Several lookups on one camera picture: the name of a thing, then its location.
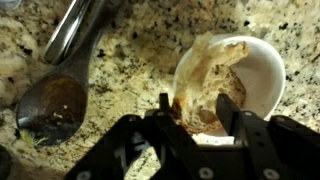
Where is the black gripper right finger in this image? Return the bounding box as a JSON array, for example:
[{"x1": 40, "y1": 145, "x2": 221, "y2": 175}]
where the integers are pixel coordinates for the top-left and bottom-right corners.
[{"x1": 215, "y1": 93, "x2": 320, "y2": 180}]

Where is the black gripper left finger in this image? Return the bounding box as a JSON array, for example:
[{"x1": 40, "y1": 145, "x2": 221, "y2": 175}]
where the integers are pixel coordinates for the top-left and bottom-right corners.
[{"x1": 64, "y1": 93, "x2": 214, "y2": 180}]

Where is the pale wide bread slice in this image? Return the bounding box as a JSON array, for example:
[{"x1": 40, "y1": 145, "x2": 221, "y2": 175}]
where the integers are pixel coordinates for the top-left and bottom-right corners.
[{"x1": 173, "y1": 31, "x2": 249, "y2": 134}]

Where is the white ceramic bowl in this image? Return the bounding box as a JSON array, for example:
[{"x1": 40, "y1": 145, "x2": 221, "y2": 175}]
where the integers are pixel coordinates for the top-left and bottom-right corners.
[{"x1": 172, "y1": 34, "x2": 287, "y2": 138}]

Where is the metal spoon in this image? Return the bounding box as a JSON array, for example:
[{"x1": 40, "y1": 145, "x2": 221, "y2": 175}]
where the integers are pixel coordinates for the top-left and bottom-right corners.
[{"x1": 15, "y1": 0, "x2": 111, "y2": 147}]

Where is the black sports water bottle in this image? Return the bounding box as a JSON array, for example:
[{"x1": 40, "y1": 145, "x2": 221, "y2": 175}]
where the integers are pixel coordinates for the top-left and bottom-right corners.
[{"x1": 0, "y1": 144, "x2": 13, "y2": 180}]

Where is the shiny metal utensil handle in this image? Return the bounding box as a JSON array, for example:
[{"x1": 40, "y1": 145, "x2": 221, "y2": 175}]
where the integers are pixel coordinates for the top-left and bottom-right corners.
[{"x1": 42, "y1": 0, "x2": 93, "y2": 66}]

